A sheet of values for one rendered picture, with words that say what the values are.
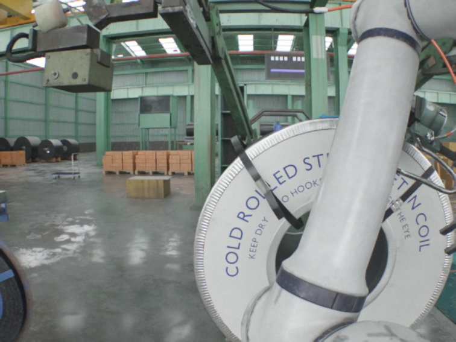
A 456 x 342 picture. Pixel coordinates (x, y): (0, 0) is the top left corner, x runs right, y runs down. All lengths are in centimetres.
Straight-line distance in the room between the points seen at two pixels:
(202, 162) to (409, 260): 488
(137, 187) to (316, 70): 453
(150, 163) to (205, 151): 659
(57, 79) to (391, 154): 100
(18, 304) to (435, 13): 161
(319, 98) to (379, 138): 555
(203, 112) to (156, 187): 221
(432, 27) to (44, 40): 115
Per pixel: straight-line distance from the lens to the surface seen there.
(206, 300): 145
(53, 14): 123
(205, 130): 593
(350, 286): 49
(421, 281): 162
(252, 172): 123
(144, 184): 734
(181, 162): 1192
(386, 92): 53
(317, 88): 606
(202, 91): 600
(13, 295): 151
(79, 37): 118
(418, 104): 131
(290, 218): 129
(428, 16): 58
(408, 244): 151
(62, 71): 114
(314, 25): 637
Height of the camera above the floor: 127
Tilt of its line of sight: 5 degrees down
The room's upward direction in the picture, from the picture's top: straight up
